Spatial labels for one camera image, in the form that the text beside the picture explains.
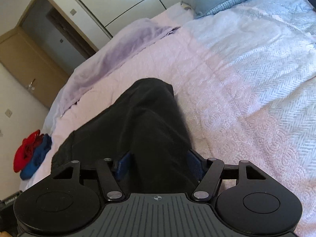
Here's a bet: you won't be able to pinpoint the wooden door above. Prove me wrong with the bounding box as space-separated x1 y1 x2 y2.
1 27 69 108

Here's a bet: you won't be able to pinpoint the blue folded garment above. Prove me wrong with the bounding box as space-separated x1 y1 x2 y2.
20 134 52 180

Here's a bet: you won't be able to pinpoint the red folded garment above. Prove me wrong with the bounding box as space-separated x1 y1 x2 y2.
13 130 44 173

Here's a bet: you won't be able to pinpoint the pink quilted bedspread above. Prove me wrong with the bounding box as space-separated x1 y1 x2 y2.
20 0 315 236

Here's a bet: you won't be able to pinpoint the lilac fleece blanket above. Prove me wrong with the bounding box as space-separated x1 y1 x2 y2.
56 18 178 116

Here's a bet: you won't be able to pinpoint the black trousers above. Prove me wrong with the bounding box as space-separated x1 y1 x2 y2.
51 78 198 194

